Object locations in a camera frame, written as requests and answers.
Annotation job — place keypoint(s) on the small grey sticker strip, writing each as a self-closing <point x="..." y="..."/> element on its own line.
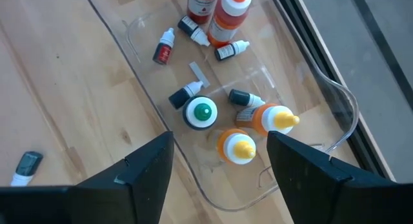
<point x="199" y="74"/>

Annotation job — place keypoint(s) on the small black dropper bottle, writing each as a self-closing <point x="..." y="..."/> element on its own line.
<point x="230" y="50"/>
<point x="193" y="29"/>
<point x="184" y="95"/>
<point x="26" y="168"/>

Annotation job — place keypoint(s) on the red-orange bottle orange tip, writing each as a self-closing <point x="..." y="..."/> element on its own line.
<point x="226" y="20"/>

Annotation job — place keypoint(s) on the clear plastic bin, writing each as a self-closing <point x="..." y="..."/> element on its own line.
<point x="290" y="72"/>

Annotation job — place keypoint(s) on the small dark teal dropper bottle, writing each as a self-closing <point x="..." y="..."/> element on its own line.
<point x="245" y="98"/>

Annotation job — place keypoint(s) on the orange bottle yellow tip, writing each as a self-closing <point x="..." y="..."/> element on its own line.
<point x="267" y="119"/>
<point x="237" y="148"/>

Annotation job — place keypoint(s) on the green bottle green tip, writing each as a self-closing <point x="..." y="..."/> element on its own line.
<point x="200" y="112"/>

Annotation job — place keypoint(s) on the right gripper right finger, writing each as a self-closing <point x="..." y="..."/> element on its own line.
<point x="316" y="185"/>

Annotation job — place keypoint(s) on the dark red bottle red tip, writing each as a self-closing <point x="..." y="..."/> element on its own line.
<point x="201" y="7"/>

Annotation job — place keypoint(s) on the small red dropper bottle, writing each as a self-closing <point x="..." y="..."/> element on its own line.
<point x="163" y="46"/>

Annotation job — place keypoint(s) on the black aluminium table frame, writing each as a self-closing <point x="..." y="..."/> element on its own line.
<point x="317" y="56"/>

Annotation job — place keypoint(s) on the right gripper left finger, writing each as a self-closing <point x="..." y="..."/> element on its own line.
<point x="129" y="191"/>

